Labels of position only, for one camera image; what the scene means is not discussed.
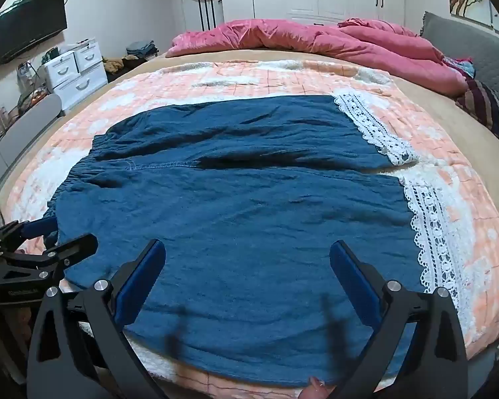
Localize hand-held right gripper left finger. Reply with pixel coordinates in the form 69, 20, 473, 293
26, 239, 169, 399

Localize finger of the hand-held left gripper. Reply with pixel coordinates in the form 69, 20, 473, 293
0, 233, 99, 283
0, 217, 60, 258

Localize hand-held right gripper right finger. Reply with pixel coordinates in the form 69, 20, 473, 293
329, 240, 470, 399

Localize blue pants with white lace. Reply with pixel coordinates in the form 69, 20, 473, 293
42, 95, 479, 387

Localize person's right hand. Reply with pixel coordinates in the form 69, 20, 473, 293
297, 376, 337, 399

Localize large white drawer cabinet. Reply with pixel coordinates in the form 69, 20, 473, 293
52, 64, 109, 111

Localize small white drawer box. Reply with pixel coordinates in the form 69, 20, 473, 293
74, 38, 103, 72
44, 51, 80, 89

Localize brown plush toy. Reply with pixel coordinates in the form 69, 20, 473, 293
103, 56, 128, 76

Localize black flat television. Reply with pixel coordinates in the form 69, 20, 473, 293
0, 0, 68, 68

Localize folded blue clothes pile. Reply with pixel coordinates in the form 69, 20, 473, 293
127, 41, 159, 61

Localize peach bear printed blanket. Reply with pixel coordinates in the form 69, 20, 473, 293
6, 60, 499, 399

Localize dark striped cloth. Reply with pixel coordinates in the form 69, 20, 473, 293
455, 78, 499, 154

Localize pink and blue cloth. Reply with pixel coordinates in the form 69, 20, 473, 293
443, 56, 477, 79

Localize pink duvet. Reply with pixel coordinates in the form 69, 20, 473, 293
165, 17, 470, 96

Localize grey quilted mat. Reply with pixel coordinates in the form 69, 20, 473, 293
420, 12, 499, 92

